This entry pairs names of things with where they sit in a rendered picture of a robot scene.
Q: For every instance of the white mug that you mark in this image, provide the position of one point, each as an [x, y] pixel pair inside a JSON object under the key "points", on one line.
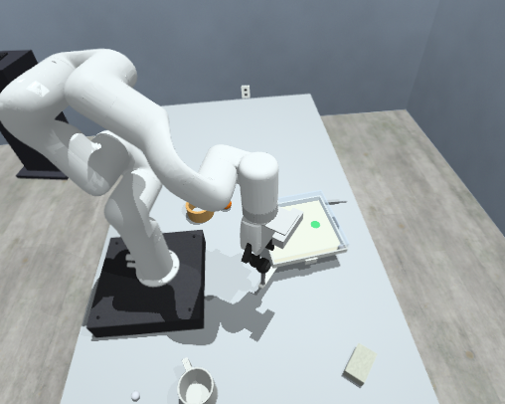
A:
{"points": [[195, 385]]}

